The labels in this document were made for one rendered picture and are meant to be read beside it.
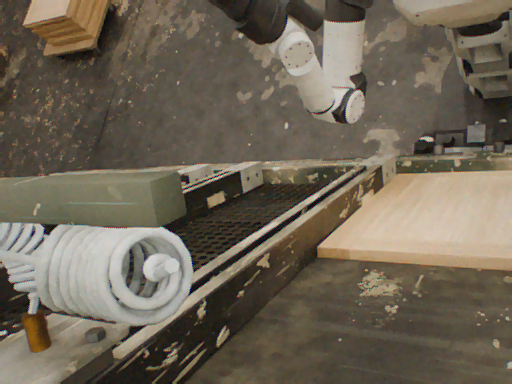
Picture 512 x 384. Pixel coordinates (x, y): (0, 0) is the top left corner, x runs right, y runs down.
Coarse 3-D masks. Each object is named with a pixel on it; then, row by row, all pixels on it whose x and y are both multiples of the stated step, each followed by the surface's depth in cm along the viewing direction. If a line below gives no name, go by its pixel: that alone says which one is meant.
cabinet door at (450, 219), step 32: (384, 192) 109; (416, 192) 106; (448, 192) 102; (480, 192) 99; (352, 224) 88; (384, 224) 87; (416, 224) 84; (448, 224) 82; (480, 224) 80; (320, 256) 79; (352, 256) 76; (384, 256) 73; (416, 256) 71; (448, 256) 69; (480, 256) 67
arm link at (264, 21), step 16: (208, 0) 81; (224, 0) 77; (240, 0) 80; (256, 0) 82; (272, 0) 84; (240, 16) 82; (256, 16) 83; (272, 16) 84; (240, 32) 86; (256, 32) 85
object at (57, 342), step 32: (384, 160) 118; (320, 192) 94; (352, 192) 96; (32, 224) 37; (288, 224) 78; (320, 224) 81; (224, 256) 65; (256, 256) 63; (288, 256) 71; (32, 288) 39; (192, 288) 57; (224, 288) 56; (256, 288) 62; (32, 320) 37; (64, 320) 43; (192, 320) 51; (224, 320) 56; (0, 352) 39; (32, 352) 38; (64, 352) 37; (96, 352) 37; (128, 352) 43; (160, 352) 46; (192, 352) 51
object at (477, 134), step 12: (504, 120) 133; (468, 132) 133; (480, 132) 132; (492, 132) 130; (504, 132) 129; (420, 144) 136; (432, 144) 139; (468, 144) 133; (480, 144) 132; (492, 144) 146
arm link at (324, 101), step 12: (300, 84) 101; (312, 84) 100; (324, 84) 103; (300, 96) 107; (312, 96) 103; (324, 96) 104; (336, 96) 109; (348, 96) 108; (312, 108) 107; (324, 108) 107; (336, 108) 108; (324, 120) 111; (336, 120) 111
